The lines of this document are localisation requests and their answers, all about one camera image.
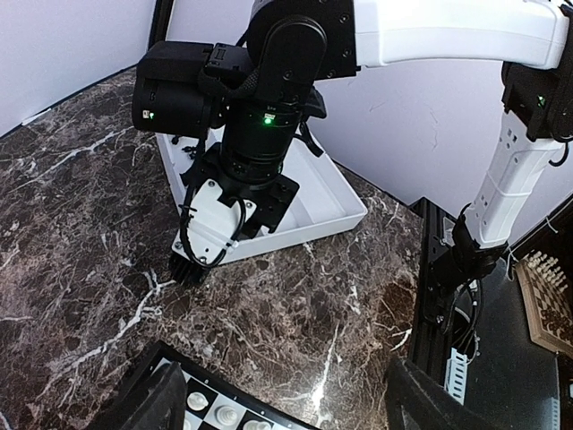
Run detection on left black frame post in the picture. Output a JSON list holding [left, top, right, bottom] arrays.
[[148, 0, 175, 49]]

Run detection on white plastic tray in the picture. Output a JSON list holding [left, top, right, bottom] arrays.
[[157, 133, 367, 263]]

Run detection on white chess pieces row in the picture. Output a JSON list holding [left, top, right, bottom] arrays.
[[183, 391, 272, 430]]

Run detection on white slotted cable duct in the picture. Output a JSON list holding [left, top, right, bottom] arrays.
[[444, 348, 468, 405]]

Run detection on black chess pieces in tray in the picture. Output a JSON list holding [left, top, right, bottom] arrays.
[[170, 135, 199, 161]]

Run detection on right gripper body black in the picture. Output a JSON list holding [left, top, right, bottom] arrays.
[[181, 142, 299, 237]]

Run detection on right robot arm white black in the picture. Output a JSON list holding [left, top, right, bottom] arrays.
[[132, 1, 572, 323]]

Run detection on black aluminium front rail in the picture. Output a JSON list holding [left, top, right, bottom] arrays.
[[408, 197, 481, 382]]

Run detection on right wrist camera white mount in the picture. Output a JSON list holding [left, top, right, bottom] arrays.
[[169, 179, 257, 287]]

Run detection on wooden chess set box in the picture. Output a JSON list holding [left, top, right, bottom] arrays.
[[514, 250, 572, 358]]

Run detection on black silver chess board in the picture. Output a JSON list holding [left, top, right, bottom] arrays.
[[115, 341, 313, 429]]

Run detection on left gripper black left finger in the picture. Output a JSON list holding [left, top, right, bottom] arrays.
[[91, 362, 187, 429]]

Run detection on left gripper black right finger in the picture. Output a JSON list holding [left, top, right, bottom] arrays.
[[385, 357, 486, 429]]

